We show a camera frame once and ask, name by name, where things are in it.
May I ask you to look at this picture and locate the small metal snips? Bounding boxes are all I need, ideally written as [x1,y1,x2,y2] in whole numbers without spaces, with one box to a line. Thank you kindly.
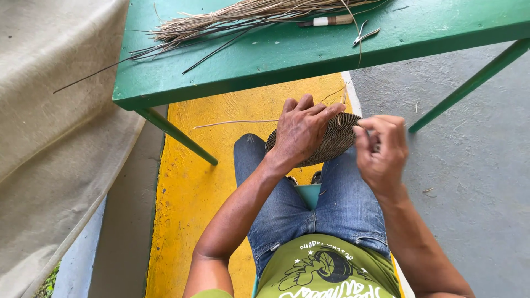
[352,19,381,47]

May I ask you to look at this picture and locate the bundle of dried fibre stalks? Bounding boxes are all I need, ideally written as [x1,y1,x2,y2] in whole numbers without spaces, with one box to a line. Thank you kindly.
[52,0,388,95]

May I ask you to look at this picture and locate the green printed t-shirt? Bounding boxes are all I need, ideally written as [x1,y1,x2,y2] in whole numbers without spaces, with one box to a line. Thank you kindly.
[190,234,402,298]

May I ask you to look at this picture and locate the person's left hand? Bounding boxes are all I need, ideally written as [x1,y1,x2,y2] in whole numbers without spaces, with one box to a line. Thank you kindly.
[268,94,347,166]

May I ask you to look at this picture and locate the beige canvas tarp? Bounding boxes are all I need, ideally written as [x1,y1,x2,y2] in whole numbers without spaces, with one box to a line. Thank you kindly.
[0,0,146,298]

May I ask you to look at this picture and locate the knife with taped wooden handle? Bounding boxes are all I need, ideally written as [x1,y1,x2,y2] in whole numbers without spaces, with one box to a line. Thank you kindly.
[297,14,354,28]

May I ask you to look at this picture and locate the teal plastic chair seat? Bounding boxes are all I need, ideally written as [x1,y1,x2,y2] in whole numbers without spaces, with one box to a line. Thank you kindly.
[293,184,323,211]

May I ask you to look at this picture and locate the person's right hand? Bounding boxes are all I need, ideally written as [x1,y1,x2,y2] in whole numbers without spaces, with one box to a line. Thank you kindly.
[353,115,410,198]

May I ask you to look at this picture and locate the long thin fibre strand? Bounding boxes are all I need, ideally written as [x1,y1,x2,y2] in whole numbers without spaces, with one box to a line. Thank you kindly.
[192,0,363,130]

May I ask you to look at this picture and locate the green wooden table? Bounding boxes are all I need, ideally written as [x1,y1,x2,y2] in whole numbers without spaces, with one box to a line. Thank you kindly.
[112,0,530,166]

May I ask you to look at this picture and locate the round woven fibre basket base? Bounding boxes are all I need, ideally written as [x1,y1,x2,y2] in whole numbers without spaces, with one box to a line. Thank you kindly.
[265,113,363,168]

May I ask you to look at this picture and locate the blue denim jeans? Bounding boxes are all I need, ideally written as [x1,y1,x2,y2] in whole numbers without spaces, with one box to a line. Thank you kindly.
[233,133,392,279]

